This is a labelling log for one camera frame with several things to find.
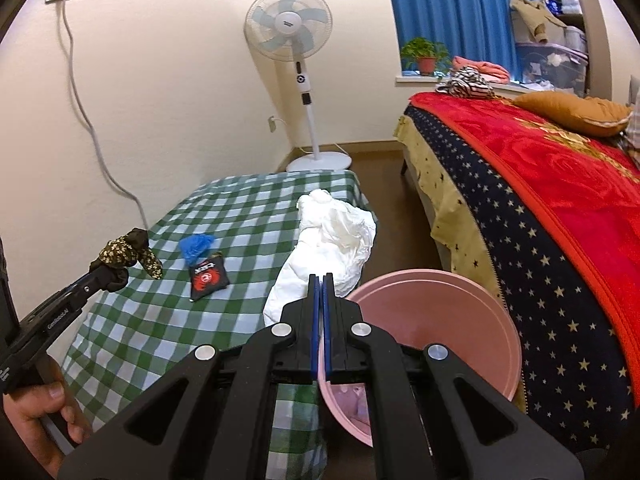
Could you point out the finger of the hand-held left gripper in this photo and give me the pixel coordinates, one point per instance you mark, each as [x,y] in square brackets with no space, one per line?
[97,277]

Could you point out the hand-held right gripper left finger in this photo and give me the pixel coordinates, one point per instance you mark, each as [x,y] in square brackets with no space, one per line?
[314,330]

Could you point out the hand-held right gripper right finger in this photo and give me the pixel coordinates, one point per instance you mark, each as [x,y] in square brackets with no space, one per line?
[328,330]

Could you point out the dark floral cloth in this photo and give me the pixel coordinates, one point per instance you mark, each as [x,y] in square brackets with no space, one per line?
[120,252]

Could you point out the white plastic bag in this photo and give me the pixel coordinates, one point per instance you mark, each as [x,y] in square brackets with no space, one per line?
[325,240]

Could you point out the pink plastic bin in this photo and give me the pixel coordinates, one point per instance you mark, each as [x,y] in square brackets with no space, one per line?
[440,310]

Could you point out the person's left hand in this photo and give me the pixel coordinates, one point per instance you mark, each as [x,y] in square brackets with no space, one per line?
[30,420]

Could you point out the blue plastic bag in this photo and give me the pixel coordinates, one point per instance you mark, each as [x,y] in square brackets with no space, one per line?
[195,247]

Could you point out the black and red snack packet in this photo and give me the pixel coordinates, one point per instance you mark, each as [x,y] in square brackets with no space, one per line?
[207,280]

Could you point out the green checkered tablecloth table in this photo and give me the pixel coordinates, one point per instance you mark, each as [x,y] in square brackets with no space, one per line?
[240,210]

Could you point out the bed with red blanket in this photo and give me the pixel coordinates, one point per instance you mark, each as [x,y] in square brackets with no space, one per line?
[500,220]

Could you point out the white windowsill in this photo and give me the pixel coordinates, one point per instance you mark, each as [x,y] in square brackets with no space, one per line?
[415,79]

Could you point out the red blanket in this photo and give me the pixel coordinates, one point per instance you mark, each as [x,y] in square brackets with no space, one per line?
[550,160]

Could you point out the black and white striped cloth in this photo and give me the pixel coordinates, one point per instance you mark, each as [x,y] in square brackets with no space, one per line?
[470,85]

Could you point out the potted green plant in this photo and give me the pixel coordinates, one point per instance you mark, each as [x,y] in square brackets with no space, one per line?
[425,50]

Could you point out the pink folded clothes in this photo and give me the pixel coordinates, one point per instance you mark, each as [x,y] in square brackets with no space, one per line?
[480,67]

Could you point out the white standing fan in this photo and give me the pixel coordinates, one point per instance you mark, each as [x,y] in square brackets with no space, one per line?
[287,22]

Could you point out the white cloth on windowsill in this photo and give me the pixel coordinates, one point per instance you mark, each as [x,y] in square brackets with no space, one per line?
[535,84]

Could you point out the orange pillow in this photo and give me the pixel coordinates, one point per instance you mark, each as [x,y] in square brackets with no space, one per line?
[570,110]

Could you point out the blue curtain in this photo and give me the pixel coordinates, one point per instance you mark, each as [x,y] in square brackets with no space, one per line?
[450,5]

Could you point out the clear plastic storage box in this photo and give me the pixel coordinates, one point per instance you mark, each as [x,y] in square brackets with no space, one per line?
[565,67]

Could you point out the grey box under jacket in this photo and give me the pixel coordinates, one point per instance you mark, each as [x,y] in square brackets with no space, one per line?
[520,30]

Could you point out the plaid pillow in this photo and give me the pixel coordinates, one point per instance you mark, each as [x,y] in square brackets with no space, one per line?
[635,135]

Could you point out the khaki jacket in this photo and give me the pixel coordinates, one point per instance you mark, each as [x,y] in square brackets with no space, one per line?
[535,15]

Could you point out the small grey storage box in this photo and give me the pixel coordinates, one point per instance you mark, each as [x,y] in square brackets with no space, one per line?
[575,39]

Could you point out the blue packet on shelf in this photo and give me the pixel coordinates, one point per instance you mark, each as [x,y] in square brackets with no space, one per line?
[551,5]

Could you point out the stack of white towels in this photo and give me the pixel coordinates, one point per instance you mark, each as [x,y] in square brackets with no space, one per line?
[569,1]

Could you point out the wooden bookshelf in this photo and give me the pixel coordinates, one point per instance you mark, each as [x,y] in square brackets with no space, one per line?
[595,20]

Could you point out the dark bed frame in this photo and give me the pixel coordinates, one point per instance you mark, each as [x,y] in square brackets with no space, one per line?
[425,195]

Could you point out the low white wall socket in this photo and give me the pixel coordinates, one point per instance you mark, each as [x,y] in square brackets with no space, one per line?
[273,124]

